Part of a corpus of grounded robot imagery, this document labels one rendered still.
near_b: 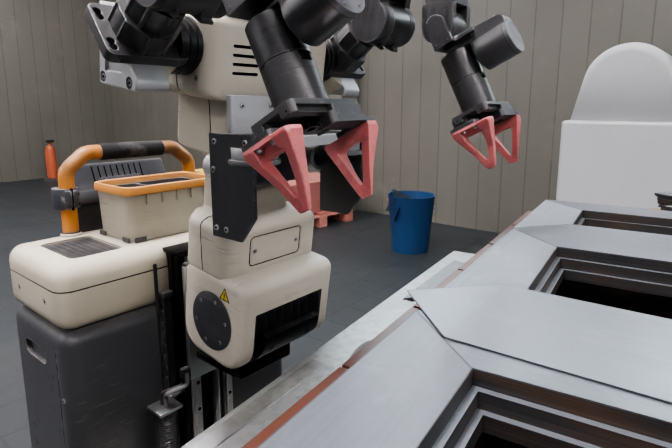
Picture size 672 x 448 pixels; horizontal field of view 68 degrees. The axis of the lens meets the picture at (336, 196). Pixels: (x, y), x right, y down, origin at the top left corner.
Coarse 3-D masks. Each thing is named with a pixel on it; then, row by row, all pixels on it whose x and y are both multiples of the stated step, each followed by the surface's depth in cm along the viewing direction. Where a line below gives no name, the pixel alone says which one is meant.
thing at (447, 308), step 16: (448, 288) 62; (464, 288) 62; (480, 288) 62; (496, 288) 62; (432, 304) 57; (448, 304) 57; (464, 304) 57; (480, 304) 57; (432, 320) 53; (448, 320) 53; (464, 320) 53
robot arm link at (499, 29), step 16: (432, 16) 83; (496, 16) 79; (432, 32) 83; (448, 32) 82; (464, 32) 81; (480, 32) 81; (496, 32) 78; (512, 32) 78; (448, 48) 85; (480, 48) 80; (496, 48) 78; (512, 48) 78; (496, 64) 81
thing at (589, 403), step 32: (576, 224) 101; (608, 224) 106; (640, 224) 103; (576, 256) 79; (608, 256) 77; (544, 288) 69; (640, 288) 74; (480, 352) 46; (480, 384) 43; (512, 384) 42; (544, 384) 41; (576, 384) 41; (448, 416) 39; (480, 416) 42; (512, 416) 41; (544, 416) 40; (576, 416) 39; (608, 416) 38; (640, 416) 37
